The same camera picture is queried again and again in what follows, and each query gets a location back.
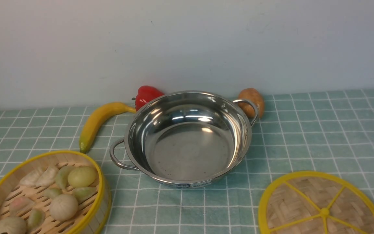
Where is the yellow bamboo steamer basket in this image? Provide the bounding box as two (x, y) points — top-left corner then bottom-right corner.
(0, 150), (112, 234)

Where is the yellow woven steamer lid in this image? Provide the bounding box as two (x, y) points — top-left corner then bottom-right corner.
(258, 171), (374, 234)

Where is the stainless steel pot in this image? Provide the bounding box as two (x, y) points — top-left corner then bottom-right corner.
(109, 91), (259, 189)

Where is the red toy bell pepper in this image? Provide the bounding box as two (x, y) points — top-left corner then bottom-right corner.
(132, 85), (165, 111)

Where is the brown toy potato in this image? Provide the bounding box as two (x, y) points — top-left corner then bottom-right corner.
(237, 88), (265, 119)

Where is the yellow toy banana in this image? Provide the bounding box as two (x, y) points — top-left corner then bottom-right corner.
(79, 102), (136, 153)

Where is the yellow-green round bun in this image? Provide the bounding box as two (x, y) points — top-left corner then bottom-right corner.
(67, 166), (97, 188)

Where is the green dumpling right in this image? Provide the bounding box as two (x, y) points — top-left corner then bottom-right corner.
(72, 187), (97, 203)

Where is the white dumpling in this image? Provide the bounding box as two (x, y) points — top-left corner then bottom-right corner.
(35, 165), (58, 187)
(19, 166), (46, 188)

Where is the beige round bun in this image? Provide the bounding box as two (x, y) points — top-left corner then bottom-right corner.
(0, 216), (27, 234)
(49, 194), (79, 222)

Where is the green dumpling small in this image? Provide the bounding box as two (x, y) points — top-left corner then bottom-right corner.
(43, 188), (63, 199)

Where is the green checkered tablecloth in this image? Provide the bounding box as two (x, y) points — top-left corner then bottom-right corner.
(0, 89), (374, 234)

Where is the green dumpling lower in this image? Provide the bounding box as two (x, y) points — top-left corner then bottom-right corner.
(27, 209), (45, 232)

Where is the pink dumpling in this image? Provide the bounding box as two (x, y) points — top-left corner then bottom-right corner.
(9, 196), (36, 216)

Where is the beige round bun front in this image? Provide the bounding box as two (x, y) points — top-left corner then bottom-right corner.
(0, 216), (27, 234)

